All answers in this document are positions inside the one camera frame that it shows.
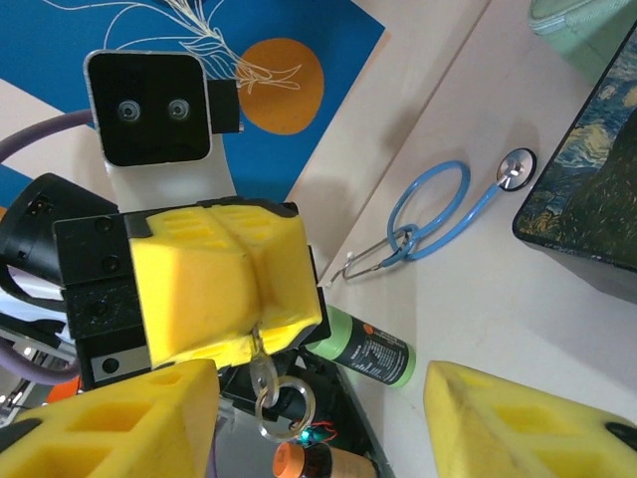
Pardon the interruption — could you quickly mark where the green black bottle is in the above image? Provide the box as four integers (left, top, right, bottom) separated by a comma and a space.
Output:
306, 306, 417, 390

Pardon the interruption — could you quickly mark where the orange cap brown bottle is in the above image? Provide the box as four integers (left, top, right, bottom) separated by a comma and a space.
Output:
272, 441, 382, 478

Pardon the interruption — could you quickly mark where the blue poster with orange oval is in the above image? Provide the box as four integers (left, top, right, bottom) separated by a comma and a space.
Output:
0, 0, 387, 210

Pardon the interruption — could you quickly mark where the mint green zipper case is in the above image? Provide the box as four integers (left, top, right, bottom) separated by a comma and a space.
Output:
527, 0, 637, 84

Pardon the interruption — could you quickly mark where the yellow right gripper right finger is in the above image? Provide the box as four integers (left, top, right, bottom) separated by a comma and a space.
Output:
424, 360, 637, 478

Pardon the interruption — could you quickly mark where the silver key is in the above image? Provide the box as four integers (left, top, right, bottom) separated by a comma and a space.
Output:
248, 326, 278, 402

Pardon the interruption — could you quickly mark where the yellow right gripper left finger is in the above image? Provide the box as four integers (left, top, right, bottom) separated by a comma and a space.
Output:
0, 358, 220, 478

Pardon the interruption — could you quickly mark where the starry night painting box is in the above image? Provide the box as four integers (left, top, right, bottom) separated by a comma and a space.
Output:
512, 29, 637, 300

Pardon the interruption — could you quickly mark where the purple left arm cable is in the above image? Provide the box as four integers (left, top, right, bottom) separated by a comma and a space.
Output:
0, 110, 96, 385

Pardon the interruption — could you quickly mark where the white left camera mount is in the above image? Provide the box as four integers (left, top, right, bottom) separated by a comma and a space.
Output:
104, 133, 240, 213

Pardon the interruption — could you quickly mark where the silver key ring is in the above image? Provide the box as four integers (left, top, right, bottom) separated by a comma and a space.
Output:
254, 376, 318, 442

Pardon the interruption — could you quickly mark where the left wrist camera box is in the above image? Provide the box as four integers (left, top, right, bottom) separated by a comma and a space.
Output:
83, 49, 245, 168

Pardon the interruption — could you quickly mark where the blue stethoscope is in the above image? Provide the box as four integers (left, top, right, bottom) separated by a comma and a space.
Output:
330, 147, 538, 286

